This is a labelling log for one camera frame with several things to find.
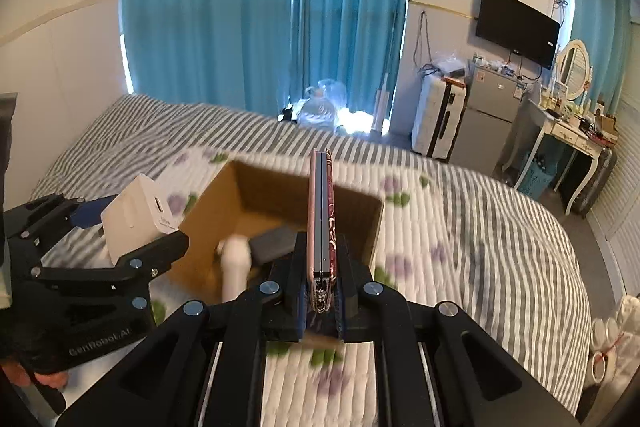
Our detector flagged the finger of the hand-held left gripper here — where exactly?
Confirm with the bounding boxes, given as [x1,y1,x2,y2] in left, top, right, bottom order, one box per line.
[2,193,110,254]
[30,231,191,294]

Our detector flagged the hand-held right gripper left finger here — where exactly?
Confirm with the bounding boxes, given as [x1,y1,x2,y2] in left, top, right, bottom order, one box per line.
[55,231,308,427]

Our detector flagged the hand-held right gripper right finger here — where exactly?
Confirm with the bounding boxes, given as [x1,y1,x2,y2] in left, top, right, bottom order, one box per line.
[330,232,582,427]

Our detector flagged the white cube charger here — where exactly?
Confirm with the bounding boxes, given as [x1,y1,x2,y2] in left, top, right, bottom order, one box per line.
[100,173,182,265]

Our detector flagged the black power adapter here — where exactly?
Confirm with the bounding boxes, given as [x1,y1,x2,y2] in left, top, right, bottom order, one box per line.
[249,227,297,267]

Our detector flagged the white cylindrical plug device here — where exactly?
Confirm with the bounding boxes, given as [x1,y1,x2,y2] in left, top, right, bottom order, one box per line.
[216,234,253,303]

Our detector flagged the brown cardboard box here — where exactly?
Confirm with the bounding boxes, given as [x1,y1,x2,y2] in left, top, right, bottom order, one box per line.
[172,159,385,303]

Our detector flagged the pink patterned box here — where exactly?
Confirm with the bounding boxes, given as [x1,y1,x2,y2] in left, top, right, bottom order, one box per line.
[306,148,337,314]

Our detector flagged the person's left hand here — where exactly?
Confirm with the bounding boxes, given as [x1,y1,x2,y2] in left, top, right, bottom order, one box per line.
[0,357,70,391]

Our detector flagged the floral quilted mat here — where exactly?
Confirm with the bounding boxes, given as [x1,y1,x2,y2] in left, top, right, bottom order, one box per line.
[150,147,506,427]

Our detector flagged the clear water jug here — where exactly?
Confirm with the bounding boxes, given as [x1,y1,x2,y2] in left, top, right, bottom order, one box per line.
[299,87,341,128]

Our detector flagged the clear plastic bag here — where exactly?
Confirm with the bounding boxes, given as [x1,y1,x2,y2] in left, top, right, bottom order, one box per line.
[317,79,349,114]

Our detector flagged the white suitcase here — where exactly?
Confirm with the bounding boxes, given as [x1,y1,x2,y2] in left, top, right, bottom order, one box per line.
[411,74,468,158]

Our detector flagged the wide blue curtain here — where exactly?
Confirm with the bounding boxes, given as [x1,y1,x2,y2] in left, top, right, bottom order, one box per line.
[120,0,301,118]

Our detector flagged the teal storage basket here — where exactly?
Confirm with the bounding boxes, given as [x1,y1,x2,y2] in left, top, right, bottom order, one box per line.
[517,152,557,198]

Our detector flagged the grey small fridge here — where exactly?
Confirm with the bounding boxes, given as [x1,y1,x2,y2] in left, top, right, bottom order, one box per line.
[450,64,531,165]

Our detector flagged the plastic bag on suitcase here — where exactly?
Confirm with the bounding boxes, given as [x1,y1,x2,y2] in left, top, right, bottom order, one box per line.
[430,52,471,80]

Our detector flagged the white dressing table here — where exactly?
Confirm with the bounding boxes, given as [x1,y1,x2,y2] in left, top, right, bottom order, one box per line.
[500,99,608,215]

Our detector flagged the dark suitcase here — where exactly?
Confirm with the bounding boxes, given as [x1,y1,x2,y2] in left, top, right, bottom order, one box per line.
[570,147,619,215]

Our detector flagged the narrow blue curtain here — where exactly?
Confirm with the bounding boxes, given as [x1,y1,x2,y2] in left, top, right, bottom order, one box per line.
[290,0,413,128]

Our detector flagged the white slatted wardrobe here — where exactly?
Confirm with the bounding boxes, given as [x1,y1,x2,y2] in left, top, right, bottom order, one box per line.
[585,22,640,258]

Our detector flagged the white oval vanity mirror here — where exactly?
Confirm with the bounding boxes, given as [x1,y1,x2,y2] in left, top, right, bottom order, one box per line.
[554,39,593,100]

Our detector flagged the blue curtain beside wardrobe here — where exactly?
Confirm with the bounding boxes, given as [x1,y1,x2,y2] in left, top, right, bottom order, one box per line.
[567,0,633,102]

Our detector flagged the black hanging wall cables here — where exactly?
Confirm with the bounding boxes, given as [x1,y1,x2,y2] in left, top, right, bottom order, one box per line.
[414,12,437,74]

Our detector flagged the black wall television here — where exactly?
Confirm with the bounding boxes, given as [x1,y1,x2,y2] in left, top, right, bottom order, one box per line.
[475,0,562,70]

